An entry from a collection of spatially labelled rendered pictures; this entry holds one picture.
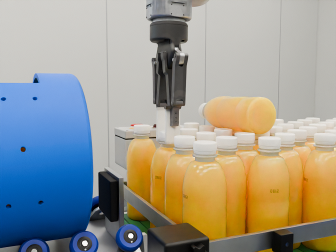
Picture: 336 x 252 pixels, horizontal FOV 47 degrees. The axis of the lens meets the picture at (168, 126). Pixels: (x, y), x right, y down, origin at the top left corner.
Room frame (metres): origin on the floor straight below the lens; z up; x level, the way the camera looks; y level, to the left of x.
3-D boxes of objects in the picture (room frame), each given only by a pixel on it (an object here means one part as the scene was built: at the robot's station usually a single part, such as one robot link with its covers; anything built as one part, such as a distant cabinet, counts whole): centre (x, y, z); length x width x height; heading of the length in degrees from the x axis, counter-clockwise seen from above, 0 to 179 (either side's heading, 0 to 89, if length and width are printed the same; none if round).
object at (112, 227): (0.71, 0.11, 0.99); 0.10 x 0.02 x 0.12; 24
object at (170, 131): (0.75, -0.01, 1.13); 0.03 x 0.01 x 0.07; 112
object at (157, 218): (0.75, 0.04, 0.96); 0.40 x 0.01 x 0.03; 24
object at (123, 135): (1.06, 0.04, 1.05); 0.20 x 0.10 x 0.10; 114
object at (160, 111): (0.80, 0.01, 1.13); 0.03 x 0.01 x 0.07; 112
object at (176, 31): (0.78, 0.00, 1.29); 0.08 x 0.07 x 0.09; 22
